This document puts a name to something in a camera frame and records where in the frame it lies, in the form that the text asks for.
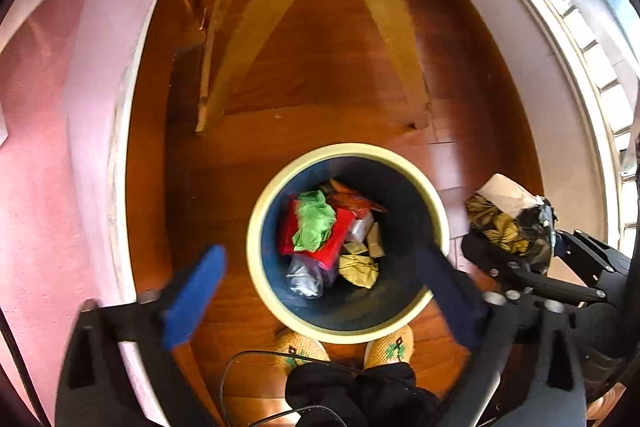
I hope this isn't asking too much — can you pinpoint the yellow knitted slipper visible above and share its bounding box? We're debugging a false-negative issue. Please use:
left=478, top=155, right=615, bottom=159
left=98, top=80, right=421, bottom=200
left=271, top=329, right=330, bottom=375
left=363, top=325, right=414, bottom=369

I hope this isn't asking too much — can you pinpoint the blue trash bin cream rim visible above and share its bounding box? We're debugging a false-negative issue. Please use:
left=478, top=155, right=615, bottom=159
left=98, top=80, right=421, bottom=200
left=246, top=143, right=449, bottom=345

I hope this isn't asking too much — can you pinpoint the left yellow knitted slipper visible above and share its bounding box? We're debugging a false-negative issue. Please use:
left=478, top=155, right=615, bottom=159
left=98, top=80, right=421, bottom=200
left=271, top=329, right=330, bottom=375

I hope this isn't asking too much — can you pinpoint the green paper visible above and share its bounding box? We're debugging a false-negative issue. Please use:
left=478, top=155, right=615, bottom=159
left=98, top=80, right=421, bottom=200
left=292, top=190, right=336, bottom=253

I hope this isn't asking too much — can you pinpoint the person right hand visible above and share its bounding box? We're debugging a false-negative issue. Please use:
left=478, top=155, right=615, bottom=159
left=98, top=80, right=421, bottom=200
left=587, top=383, right=626, bottom=426

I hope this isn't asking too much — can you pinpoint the clear plastic wrapper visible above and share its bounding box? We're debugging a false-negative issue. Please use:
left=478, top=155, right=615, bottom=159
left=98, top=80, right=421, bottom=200
left=285, top=254, right=324, bottom=299

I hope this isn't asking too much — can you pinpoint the beige paper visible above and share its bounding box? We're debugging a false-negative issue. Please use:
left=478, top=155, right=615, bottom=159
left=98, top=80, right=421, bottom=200
left=346, top=212, right=385, bottom=258

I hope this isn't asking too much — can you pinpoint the red paper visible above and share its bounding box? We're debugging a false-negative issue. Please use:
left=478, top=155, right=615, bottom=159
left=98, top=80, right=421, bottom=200
left=277, top=198, right=355, bottom=271

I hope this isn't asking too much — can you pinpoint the black cable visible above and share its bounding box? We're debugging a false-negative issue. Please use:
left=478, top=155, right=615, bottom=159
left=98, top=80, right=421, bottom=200
left=218, top=350, right=367, bottom=427

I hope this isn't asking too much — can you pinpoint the dark floral wrapper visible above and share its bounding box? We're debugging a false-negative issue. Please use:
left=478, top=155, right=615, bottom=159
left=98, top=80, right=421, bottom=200
left=465, top=173, right=556, bottom=274

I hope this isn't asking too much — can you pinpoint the right yellow knitted slipper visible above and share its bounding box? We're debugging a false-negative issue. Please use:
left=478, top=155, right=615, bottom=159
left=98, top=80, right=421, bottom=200
left=363, top=325, right=414, bottom=369

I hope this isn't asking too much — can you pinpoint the yellow paper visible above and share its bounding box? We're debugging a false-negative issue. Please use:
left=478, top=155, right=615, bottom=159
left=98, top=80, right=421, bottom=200
left=338, top=255, right=378, bottom=289

